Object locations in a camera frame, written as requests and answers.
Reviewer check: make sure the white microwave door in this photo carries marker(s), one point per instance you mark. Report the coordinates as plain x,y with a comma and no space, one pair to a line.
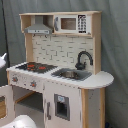
74,24

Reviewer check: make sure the white oven door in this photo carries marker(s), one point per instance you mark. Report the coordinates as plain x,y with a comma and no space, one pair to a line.
7,113

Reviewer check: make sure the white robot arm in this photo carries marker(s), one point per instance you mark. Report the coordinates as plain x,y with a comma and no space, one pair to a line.
22,121

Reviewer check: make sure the wooden toy kitchen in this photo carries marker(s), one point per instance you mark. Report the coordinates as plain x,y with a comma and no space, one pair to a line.
61,50

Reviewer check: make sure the grey toy sink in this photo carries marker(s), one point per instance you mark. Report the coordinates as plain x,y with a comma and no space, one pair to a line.
72,74

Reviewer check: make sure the black toy faucet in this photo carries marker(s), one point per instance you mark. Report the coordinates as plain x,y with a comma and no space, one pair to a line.
81,62

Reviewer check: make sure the black stovetop red burners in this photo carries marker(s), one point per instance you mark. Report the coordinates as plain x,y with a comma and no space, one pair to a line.
36,67

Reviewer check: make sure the right stove knob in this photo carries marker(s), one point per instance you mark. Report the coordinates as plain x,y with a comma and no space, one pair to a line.
33,84

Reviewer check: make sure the stove knob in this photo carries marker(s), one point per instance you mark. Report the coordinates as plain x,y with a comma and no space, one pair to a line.
33,84
14,79

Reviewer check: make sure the white fridge door dispenser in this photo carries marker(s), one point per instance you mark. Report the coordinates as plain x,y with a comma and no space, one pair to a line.
62,106

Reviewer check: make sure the grey range hood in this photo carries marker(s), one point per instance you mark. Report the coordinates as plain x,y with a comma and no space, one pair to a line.
39,27

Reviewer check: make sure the left stove knob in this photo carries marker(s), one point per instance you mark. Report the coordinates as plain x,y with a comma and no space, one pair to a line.
14,79

